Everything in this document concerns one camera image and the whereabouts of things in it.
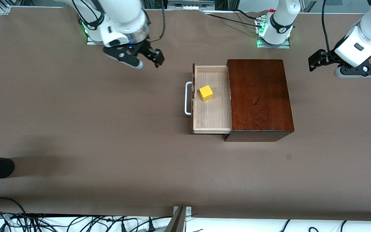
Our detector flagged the yellow cube block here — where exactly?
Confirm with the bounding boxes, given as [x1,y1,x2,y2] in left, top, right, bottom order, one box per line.
[199,85,214,102]

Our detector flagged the wooden drawer with white handle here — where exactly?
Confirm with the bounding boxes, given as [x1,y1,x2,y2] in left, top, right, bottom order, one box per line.
[185,63,233,135]

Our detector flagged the dark brown wooden cabinet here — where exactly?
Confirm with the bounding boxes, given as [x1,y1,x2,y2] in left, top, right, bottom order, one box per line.
[223,59,294,142]

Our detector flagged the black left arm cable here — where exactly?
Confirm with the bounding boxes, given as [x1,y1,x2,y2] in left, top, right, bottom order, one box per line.
[321,0,338,57]

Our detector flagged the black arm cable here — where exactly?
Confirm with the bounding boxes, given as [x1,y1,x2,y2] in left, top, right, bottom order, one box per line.
[321,0,338,57]
[147,0,167,42]

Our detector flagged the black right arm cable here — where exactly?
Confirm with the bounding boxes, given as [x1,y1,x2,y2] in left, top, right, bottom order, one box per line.
[147,0,167,42]

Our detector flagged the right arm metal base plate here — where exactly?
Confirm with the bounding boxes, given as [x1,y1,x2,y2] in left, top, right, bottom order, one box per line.
[86,19,106,45]

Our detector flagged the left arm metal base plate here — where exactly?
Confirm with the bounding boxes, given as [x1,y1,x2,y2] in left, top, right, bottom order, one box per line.
[256,18,291,49]

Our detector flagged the aluminium rail with sockets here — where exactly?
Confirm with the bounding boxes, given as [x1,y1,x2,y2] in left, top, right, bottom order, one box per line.
[168,0,215,11]

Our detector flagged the thin black table cable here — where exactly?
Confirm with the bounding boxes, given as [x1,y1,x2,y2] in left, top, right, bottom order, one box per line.
[205,10,264,28]

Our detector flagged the grey metal table bracket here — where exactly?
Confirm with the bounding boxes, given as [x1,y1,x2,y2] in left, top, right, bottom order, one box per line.
[165,206,192,232]

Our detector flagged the tangled black floor cables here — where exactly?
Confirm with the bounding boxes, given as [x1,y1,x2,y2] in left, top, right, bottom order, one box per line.
[0,211,173,232]

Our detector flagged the looping black floor cable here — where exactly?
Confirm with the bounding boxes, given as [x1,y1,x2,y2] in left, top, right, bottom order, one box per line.
[0,197,28,215]

